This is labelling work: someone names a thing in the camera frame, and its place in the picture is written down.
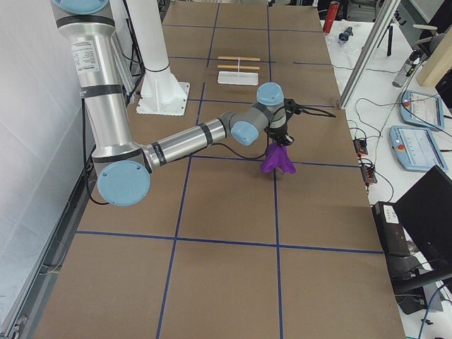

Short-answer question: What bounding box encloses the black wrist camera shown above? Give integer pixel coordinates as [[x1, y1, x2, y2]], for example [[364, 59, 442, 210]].
[[284, 98, 302, 116]]

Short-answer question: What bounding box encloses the red bottle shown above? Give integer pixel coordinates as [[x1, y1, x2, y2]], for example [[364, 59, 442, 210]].
[[323, 1, 340, 34]]

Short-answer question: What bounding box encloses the black monitor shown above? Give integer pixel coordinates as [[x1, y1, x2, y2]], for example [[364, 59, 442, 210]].
[[393, 165, 451, 265]]

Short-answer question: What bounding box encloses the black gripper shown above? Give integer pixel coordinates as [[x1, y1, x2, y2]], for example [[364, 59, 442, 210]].
[[268, 108, 289, 142]]

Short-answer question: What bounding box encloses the far blue teach pendant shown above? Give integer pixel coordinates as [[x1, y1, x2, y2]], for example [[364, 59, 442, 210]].
[[400, 90, 445, 131]]

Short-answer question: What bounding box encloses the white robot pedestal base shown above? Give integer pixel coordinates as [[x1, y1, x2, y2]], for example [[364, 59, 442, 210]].
[[126, 0, 190, 117]]

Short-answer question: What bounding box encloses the short wooden rack bar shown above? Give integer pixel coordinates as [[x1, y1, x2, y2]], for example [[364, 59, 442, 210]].
[[217, 64, 261, 71]]

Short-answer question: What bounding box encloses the purple microfiber towel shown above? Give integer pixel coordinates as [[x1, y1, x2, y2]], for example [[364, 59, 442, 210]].
[[260, 142, 297, 174]]

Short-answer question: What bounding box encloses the white rack base tray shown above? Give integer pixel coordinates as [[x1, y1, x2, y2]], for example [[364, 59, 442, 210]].
[[218, 71, 258, 86]]

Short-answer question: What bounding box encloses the tall wooden rack bar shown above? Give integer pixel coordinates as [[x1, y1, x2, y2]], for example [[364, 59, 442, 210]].
[[217, 56, 261, 62]]

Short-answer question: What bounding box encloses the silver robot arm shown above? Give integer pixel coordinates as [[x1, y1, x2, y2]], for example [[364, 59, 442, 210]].
[[52, 1, 292, 206]]

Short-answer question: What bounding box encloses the near blue teach pendant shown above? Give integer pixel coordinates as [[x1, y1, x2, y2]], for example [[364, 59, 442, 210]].
[[389, 126, 448, 172]]

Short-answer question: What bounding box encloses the grey aluminium frame post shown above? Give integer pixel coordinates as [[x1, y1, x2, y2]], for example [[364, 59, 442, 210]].
[[338, 0, 400, 109]]

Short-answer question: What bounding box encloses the blue teach pendant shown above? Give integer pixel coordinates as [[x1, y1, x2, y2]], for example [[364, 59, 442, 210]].
[[389, 126, 448, 172], [400, 90, 445, 131]]

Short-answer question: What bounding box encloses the black computer box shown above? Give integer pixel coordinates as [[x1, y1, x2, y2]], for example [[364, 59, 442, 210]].
[[371, 201, 419, 258]]

